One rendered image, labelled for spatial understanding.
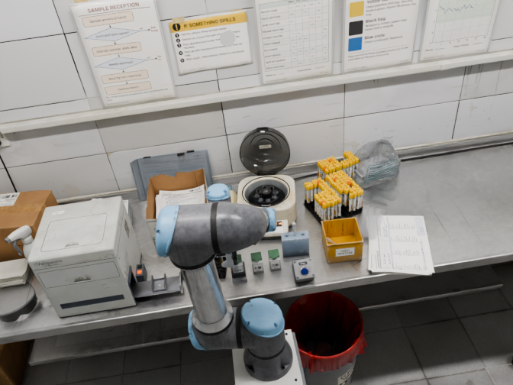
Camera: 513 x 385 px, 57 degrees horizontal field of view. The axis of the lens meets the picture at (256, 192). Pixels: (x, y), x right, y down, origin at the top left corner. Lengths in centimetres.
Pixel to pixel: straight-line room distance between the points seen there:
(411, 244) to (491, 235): 31
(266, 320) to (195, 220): 43
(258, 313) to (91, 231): 65
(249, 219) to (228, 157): 111
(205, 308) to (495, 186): 144
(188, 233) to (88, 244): 66
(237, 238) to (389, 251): 92
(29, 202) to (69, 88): 50
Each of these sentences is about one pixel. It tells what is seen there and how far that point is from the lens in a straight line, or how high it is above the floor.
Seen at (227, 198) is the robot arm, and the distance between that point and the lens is 152.
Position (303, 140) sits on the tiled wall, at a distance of 215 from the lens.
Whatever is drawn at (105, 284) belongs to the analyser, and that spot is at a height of 101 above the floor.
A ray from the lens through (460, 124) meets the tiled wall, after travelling 239.
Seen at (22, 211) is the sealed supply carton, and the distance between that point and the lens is 212.
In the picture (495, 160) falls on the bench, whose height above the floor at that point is 87.
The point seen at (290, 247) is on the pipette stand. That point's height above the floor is 93.
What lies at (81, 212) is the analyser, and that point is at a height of 117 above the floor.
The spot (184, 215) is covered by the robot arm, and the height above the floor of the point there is 154.
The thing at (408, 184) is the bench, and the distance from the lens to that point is 219.
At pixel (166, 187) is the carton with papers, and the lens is 214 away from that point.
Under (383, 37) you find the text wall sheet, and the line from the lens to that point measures 202.
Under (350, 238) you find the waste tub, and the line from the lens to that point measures 190.
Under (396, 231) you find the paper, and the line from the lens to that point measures 194.
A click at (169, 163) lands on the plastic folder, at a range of 213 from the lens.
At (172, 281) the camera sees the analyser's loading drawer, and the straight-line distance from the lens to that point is 179.
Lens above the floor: 222
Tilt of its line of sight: 39 degrees down
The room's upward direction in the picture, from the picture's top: 7 degrees counter-clockwise
